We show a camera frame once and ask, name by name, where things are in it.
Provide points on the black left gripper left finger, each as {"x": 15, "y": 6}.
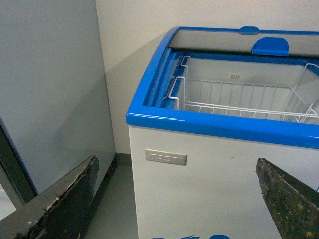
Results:
{"x": 58, "y": 212}

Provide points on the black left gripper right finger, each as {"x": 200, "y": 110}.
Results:
{"x": 293, "y": 205}

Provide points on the grey upright display cabinet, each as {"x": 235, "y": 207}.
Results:
{"x": 53, "y": 94}

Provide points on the white chest freezer penguin decal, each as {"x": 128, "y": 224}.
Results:
{"x": 194, "y": 173}

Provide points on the glass sliding freezer lid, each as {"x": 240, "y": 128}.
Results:
{"x": 248, "y": 40}

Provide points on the white wire freezer basket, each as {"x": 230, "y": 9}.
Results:
{"x": 261, "y": 90}

